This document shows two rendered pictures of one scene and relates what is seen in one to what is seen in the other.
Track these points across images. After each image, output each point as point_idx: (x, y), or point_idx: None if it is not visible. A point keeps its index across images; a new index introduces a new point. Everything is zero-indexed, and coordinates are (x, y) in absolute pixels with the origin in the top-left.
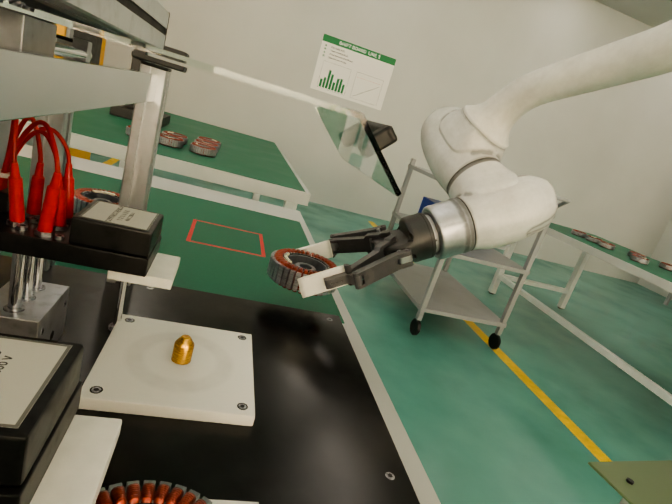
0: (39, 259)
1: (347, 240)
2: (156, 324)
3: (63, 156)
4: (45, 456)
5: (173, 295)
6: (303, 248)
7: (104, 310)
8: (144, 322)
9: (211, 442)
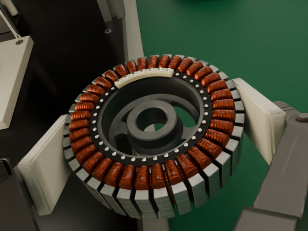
0: None
1: (274, 158)
2: (14, 55)
3: None
4: None
5: (99, 47)
6: (242, 89)
7: (52, 30)
8: (16, 49)
9: None
